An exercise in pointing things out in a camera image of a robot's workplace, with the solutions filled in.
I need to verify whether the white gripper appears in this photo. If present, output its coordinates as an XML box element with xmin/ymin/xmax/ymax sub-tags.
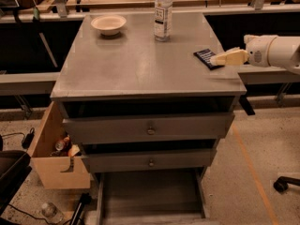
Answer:
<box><xmin>210</xmin><ymin>35</ymin><xmax>278</xmax><ymax>68</ymax></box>

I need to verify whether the dark blue rxbar wrapper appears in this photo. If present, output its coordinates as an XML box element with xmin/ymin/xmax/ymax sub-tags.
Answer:
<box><xmin>194</xmin><ymin>49</ymin><xmax>222</xmax><ymax>70</ymax></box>

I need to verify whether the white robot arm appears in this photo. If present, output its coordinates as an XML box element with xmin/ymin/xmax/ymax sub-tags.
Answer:
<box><xmin>210</xmin><ymin>35</ymin><xmax>300</xmax><ymax>74</ymax></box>

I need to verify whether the top grey drawer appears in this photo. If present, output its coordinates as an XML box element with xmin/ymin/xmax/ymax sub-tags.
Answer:
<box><xmin>63</xmin><ymin>112</ymin><xmax>234</xmax><ymax>144</ymax></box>

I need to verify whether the grey metal drawer cabinet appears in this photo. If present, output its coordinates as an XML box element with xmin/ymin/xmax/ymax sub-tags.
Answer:
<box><xmin>50</xmin><ymin>11</ymin><xmax>248</xmax><ymax>225</ymax></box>

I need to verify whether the middle grey drawer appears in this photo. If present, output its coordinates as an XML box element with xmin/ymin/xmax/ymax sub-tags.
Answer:
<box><xmin>82</xmin><ymin>149</ymin><xmax>217</xmax><ymax>173</ymax></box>

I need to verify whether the bottom grey open drawer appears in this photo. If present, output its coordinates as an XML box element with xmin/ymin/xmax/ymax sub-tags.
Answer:
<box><xmin>96</xmin><ymin>169</ymin><xmax>209</xmax><ymax>225</ymax></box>

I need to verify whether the clear plastic water bottle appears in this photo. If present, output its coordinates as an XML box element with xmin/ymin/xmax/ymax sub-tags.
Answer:
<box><xmin>154</xmin><ymin>0</ymin><xmax>173</xmax><ymax>41</ymax></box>

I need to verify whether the white ceramic bowl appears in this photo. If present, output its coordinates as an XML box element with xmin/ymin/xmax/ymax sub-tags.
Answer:
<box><xmin>91</xmin><ymin>15</ymin><xmax>127</xmax><ymax>36</ymax></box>

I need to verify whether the black chair caster base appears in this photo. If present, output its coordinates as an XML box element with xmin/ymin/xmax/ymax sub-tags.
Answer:
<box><xmin>273</xmin><ymin>176</ymin><xmax>300</xmax><ymax>193</ymax></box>

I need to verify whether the bottle inside cardboard box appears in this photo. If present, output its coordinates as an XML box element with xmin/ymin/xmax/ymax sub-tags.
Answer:
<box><xmin>55</xmin><ymin>137</ymin><xmax>70</xmax><ymax>151</ymax></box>

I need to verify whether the cardboard box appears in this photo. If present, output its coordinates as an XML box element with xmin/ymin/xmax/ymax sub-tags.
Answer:
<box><xmin>28</xmin><ymin>102</ymin><xmax>90</xmax><ymax>189</ymax></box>

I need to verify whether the black power adapter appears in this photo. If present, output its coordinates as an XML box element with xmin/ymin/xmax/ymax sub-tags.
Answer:
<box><xmin>22</xmin><ymin>127</ymin><xmax>35</xmax><ymax>149</ymax></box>

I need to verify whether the black tool on floor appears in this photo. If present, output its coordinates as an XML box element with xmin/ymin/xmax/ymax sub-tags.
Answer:
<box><xmin>69</xmin><ymin>193</ymin><xmax>92</xmax><ymax>225</ymax></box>

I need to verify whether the plastic bottle on floor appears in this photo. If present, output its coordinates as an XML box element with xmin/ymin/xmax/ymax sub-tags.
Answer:
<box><xmin>41</xmin><ymin>202</ymin><xmax>64</xmax><ymax>224</ymax></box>

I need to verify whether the black office chair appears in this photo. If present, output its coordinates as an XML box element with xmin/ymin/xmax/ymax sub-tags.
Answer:
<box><xmin>0</xmin><ymin>136</ymin><xmax>32</xmax><ymax>225</ymax></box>

